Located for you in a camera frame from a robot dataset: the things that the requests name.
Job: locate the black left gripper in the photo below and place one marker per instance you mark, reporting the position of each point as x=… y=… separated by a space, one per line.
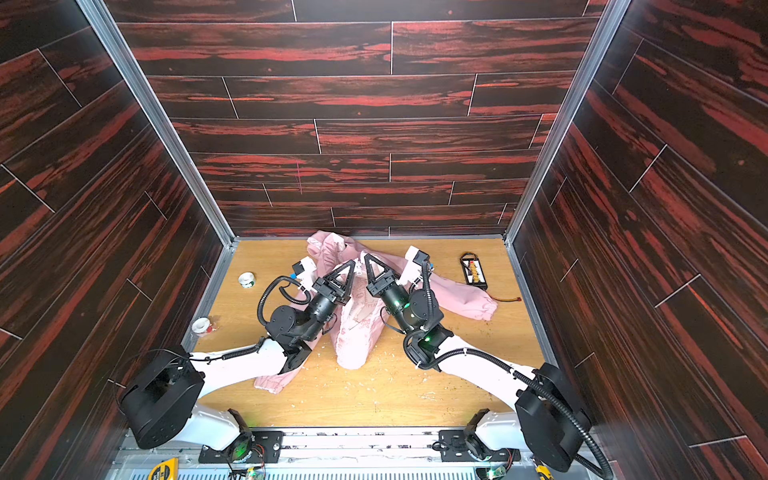
x=330 y=288

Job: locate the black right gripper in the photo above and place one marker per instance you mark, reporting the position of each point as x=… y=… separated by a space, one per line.
x=381 y=284

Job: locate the pink zip jacket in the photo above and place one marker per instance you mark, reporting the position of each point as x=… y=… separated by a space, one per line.
x=359 y=324

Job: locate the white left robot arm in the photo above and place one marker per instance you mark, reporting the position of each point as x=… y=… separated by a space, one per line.
x=161 y=404

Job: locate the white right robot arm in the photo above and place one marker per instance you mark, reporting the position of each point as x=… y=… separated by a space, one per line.
x=546 y=417

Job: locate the small white tape roll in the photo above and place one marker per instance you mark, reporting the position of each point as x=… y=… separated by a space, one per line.
x=247 y=280

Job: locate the yellow tape measure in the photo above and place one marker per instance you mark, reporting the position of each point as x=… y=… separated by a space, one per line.
x=166 y=470

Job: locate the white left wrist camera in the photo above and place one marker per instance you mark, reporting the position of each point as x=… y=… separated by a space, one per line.
x=305 y=271

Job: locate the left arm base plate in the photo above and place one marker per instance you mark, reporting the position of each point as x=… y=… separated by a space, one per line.
x=256 y=447

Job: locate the aluminium front rail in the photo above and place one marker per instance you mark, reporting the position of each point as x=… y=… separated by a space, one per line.
x=336 y=453

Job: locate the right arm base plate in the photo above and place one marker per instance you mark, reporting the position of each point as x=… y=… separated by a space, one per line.
x=453 y=446

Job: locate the yellow handled tool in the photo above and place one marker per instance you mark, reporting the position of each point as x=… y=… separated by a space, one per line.
x=543 y=472

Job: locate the aluminium corner post left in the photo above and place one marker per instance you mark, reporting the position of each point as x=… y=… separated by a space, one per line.
x=117 y=48

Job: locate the aluminium corner post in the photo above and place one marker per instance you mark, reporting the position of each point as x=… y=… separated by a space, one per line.
x=604 y=33
x=117 y=48

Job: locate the aluminium corner post right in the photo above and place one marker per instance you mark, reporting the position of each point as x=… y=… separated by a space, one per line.
x=604 y=33

